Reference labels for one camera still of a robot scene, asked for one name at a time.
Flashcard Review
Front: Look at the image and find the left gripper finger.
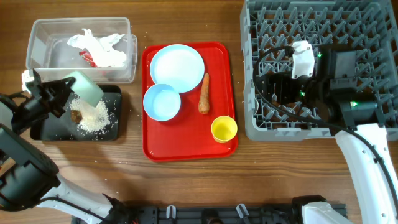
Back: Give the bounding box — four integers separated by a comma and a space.
45, 77, 76, 93
51, 98, 66, 118

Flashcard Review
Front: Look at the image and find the brown food scrap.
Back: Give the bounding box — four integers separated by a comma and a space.
71, 110, 83, 124

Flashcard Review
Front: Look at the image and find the light green bowl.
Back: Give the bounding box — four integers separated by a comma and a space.
64, 71, 104, 108

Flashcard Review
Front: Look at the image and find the red snack wrapper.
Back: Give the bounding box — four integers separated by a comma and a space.
79, 51, 97, 68

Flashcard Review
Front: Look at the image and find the white rice pile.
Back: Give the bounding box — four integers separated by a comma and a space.
69, 98, 111, 133

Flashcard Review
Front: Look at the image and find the white napkin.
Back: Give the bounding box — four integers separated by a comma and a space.
67, 29, 127, 67

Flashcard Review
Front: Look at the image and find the orange carrot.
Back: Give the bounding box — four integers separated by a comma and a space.
198, 73, 210, 114

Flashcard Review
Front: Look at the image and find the light blue bowl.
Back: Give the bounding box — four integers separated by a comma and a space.
143, 84, 181, 121

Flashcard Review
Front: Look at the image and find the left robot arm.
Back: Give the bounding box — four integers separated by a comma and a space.
1, 75, 131, 223

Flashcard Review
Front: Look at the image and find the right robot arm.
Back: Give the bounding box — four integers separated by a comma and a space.
252, 41, 397, 223

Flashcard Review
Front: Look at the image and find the black waste tray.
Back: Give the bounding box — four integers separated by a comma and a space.
30, 85, 122, 141

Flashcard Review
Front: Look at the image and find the grey dishwasher rack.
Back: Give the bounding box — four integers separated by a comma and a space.
239, 1, 397, 141

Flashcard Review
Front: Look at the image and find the clear plastic bin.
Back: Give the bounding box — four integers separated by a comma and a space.
25, 17, 138, 83

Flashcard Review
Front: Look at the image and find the yellow plastic cup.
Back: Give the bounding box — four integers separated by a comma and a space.
211, 116, 238, 143

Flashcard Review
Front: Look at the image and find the red serving tray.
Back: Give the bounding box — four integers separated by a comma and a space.
141, 42, 238, 162

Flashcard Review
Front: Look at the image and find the light blue plate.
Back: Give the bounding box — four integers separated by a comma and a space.
150, 44, 205, 93

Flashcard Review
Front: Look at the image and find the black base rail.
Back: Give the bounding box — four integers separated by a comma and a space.
132, 204, 299, 224

